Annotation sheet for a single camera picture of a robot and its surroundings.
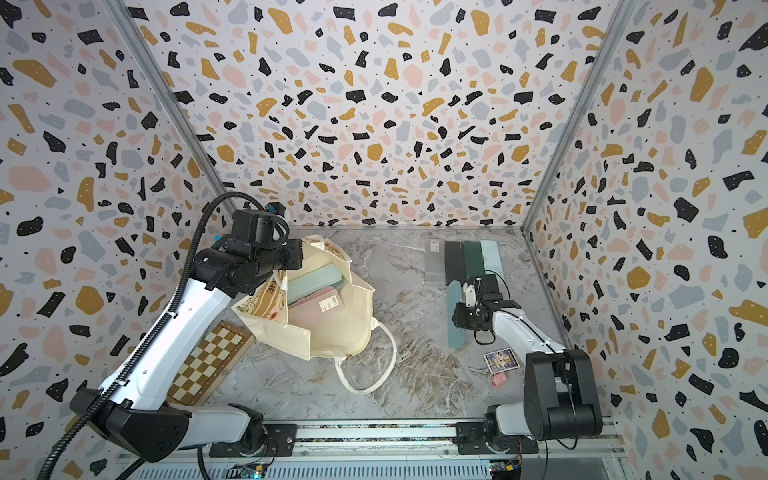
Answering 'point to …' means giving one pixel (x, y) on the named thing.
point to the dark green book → (474, 263)
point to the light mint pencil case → (492, 256)
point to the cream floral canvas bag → (266, 311)
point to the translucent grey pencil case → (435, 262)
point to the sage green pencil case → (313, 281)
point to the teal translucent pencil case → (456, 335)
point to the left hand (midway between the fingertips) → (305, 246)
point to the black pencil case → (454, 262)
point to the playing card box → (501, 361)
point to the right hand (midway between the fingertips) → (459, 316)
